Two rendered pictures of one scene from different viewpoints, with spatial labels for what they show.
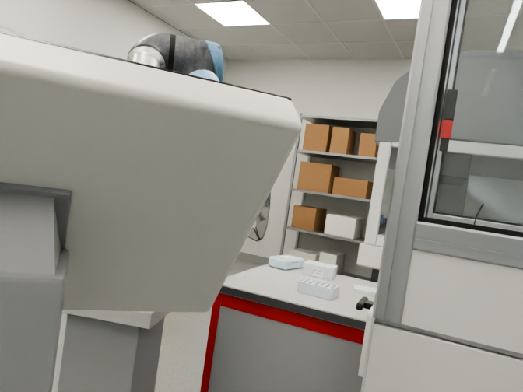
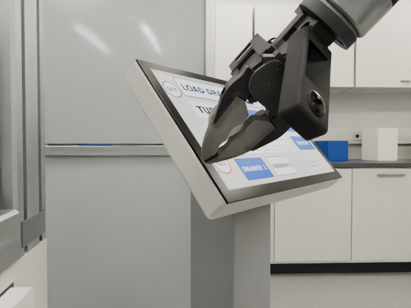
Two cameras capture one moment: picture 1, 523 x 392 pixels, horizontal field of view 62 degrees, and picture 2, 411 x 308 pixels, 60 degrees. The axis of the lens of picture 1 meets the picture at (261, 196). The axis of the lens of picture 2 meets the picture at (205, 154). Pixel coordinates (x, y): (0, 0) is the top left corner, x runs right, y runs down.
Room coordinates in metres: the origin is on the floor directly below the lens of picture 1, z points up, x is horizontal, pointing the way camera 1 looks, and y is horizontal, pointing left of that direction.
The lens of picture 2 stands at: (1.04, -0.22, 1.05)
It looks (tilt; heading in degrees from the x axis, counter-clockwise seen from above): 2 degrees down; 151
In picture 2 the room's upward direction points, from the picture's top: straight up
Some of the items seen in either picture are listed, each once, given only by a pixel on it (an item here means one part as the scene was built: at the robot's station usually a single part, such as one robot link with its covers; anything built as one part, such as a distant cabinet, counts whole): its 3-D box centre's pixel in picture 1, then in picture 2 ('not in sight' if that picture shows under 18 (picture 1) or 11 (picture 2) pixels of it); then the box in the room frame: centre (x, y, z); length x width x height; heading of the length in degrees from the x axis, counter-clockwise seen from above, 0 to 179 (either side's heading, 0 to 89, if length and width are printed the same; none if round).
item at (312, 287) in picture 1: (318, 288); not in sight; (1.49, -0.24, 0.78); 0.12 x 0.08 x 0.04; 66
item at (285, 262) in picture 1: (286, 261); not in sight; (1.90, -0.15, 0.78); 0.15 x 0.10 x 0.04; 144
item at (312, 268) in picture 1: (320, 270); not in sight; (1.80, -0.28, 0.79); 0.13 x 0.09 x 0.05; 70
